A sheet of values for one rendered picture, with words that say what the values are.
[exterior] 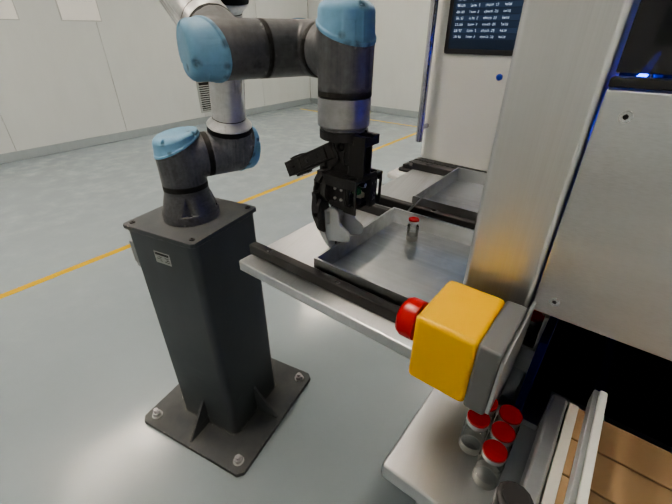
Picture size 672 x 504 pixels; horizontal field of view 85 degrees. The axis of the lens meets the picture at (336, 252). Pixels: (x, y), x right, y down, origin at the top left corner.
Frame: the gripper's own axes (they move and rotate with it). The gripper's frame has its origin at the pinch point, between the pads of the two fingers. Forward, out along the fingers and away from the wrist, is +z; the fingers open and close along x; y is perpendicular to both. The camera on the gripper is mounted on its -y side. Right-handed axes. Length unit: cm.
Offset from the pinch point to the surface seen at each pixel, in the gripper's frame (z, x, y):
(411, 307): -10.3, -18.7, 24.6
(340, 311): 3.3, -10.6, 10.3
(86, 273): 95, 6, -191
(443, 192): 3.2, 42.4, 2.5
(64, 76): 22, 127, -493
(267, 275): 3.7, -10.8, -5.2
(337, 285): 1.4, -7.9, 7.6
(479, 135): -1, 89, -6
